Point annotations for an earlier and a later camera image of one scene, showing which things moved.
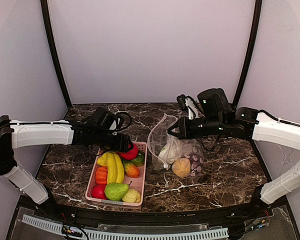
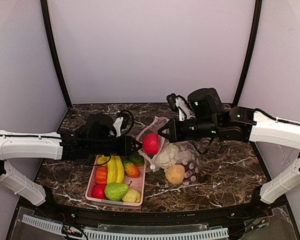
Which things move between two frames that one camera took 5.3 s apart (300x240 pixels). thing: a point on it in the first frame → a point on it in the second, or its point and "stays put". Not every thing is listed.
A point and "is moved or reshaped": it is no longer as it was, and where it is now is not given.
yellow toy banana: (115, 171) stays put
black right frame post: (246, 69) stays put
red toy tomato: (98, 191) stays put
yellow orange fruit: (181, 167) → (176, 174)
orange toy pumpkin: (101, 175) stays put
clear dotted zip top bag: (184, 158) is moved or reshaped
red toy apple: (132, 154) → (150, 143)
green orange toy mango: (131, 170) stays put
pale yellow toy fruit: (132, 196) stays put
